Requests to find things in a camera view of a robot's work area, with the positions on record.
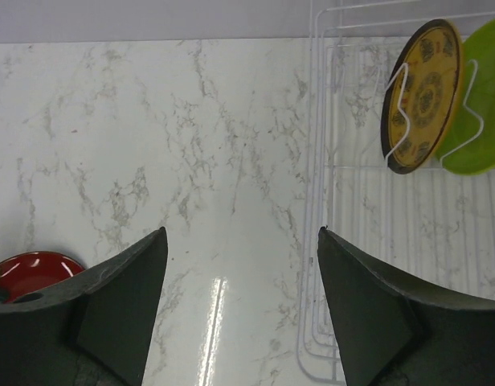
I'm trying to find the red floral plate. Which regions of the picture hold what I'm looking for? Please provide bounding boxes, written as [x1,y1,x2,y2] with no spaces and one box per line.
[0,251,85,303]

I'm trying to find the lime green plate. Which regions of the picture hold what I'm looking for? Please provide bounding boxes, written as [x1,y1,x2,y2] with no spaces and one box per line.
[436,19,495,175]

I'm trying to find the white wire dish rack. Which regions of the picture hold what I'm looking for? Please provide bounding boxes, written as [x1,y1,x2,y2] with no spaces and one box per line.
[297,1,495,385]

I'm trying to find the yellow patterned plate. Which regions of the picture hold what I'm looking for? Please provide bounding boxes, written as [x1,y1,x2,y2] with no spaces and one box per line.
[380,18,464,175]

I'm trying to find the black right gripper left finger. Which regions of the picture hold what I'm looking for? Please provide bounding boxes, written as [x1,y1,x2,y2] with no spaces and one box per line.
[0,228,168,385]

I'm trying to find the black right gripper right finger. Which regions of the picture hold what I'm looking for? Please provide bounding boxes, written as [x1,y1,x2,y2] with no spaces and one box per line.
[317,228,495,385]

